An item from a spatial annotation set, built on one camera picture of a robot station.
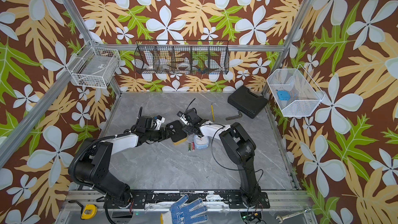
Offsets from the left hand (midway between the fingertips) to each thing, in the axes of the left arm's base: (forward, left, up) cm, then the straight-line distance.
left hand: (173, 133), depth 91 cm
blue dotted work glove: (-40, -9, -5) cm, 41 cm away
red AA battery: (-6, -12, -5) cm, 14 cm away
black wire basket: (+40, -5, +26) cm, 48 cm away
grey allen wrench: (+18, -44, -7) cm, 48 cm away
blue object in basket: (+12, -61, +20) cm, 66 cm away
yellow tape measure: (-39, +35, -3) cm, 52 cm away
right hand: (+10, -9, -3) cm, 14 cm away
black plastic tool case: (+27, -50, -3) cm, 57 cm away
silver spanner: (-41, -53, -5) cm, 67 cm away
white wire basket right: (+14, -69, +21) cm, 73 cm away
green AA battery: (-7, -10, -5) cm, 13 cm away
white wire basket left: (+26, +43, +28) cm, 58 cm away
